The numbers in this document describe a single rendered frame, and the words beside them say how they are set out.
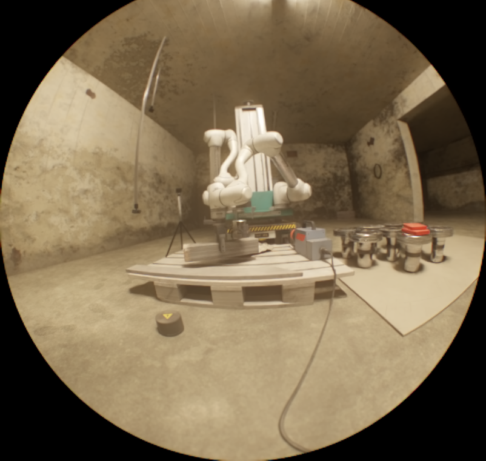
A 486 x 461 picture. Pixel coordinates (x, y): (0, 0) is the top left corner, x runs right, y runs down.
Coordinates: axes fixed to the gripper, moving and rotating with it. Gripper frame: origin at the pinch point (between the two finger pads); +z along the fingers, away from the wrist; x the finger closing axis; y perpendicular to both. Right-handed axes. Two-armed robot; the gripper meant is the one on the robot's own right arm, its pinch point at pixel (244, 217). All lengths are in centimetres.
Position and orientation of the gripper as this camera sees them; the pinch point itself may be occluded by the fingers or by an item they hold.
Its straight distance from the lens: 141.3
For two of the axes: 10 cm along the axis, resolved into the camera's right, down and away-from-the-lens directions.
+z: 0.7, 10.0, 0.2
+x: -10.0, 0.7, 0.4
